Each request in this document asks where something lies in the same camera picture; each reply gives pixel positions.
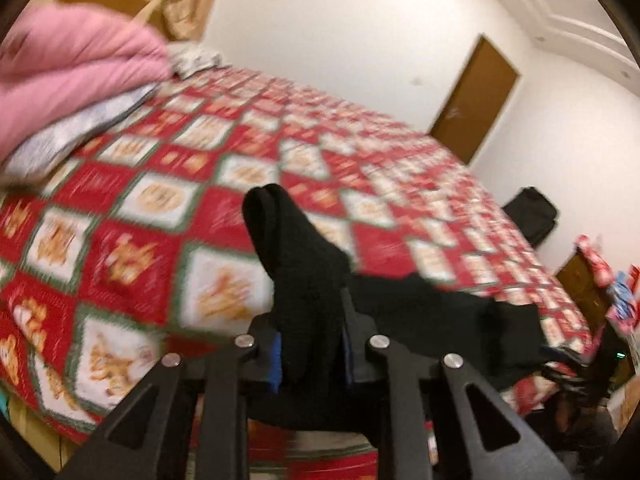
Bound black pants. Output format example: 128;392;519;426
242;184;555;431

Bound brown wooden dresser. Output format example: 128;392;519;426
555;249;611;335

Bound red patterned bedspread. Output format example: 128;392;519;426
1;68;589;479

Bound red patterned cloth on dresser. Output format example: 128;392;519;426
575;235;639;336

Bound black bag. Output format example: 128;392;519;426
502;186;559;249

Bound grey patterned pillow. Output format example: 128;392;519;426
1;82;160;186

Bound brown wooden door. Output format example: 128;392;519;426
430;35;520;165

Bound white patterned far pillow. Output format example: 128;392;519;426
167;41;228;80

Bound pink folded quilt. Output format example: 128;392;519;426
1;3;172;158

